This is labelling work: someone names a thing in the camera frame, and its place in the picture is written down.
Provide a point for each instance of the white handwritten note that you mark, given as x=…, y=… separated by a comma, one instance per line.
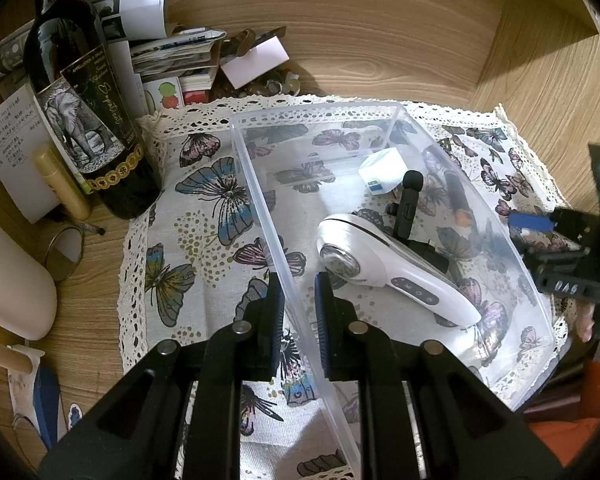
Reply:
x=10, y=160

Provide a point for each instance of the cartoon fruit card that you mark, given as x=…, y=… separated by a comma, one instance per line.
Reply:
x=165, y=95

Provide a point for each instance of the wooden shelf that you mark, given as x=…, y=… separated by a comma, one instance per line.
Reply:
x=535, y=20

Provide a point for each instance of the white handheld massager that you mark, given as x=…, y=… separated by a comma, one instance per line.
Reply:
x=380, y=265

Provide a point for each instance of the butterfly print lace cloth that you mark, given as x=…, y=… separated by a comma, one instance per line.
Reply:
x=205, y=240

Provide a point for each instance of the clear plastic storage box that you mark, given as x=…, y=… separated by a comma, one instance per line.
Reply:
x=252, y=185

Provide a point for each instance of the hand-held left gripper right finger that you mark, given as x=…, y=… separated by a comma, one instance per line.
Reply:
x=321, y=320

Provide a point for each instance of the stack of papers and booklets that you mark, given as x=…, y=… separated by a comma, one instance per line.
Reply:
x=150, y=25

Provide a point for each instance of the pink paper box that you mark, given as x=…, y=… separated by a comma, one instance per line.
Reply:
x=255, y=62

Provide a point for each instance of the white and blue sticker sheet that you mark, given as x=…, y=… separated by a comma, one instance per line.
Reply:
x=45, y=400

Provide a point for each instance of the black tube with orange end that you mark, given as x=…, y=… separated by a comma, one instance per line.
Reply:
x=460, y=200

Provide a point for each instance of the cream cylindrical bottle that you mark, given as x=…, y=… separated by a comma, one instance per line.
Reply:
x=10, y=280

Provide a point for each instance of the white cube charger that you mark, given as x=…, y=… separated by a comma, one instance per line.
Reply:
x=382, y=170

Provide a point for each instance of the dark wine bottle elephant label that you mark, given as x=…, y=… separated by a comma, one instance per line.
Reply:
x=65, y=35

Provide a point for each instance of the black pen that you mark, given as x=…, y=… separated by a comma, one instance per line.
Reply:
x=85, y=228

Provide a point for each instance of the pile of small dark trinkets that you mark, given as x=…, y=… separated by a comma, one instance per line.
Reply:
x=275, y=87

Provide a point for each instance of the yellow lip balm tube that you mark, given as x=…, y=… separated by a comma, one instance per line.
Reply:
x=62, y=182

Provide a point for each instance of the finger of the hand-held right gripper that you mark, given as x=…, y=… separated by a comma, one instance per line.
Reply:
x=532, y=220
x=555, y=257

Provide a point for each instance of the small round mirror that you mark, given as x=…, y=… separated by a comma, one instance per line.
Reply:
x=62, y=255

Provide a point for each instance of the beige wooden peg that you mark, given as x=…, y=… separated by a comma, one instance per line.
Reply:
x=5, y=352

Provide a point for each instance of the black clip microphone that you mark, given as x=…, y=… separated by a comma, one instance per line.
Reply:
x=405, y=210

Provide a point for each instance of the person's right hand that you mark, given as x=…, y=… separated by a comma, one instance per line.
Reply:
x=586, y=322

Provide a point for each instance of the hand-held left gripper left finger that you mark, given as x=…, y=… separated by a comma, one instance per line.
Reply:
x=277, y=320

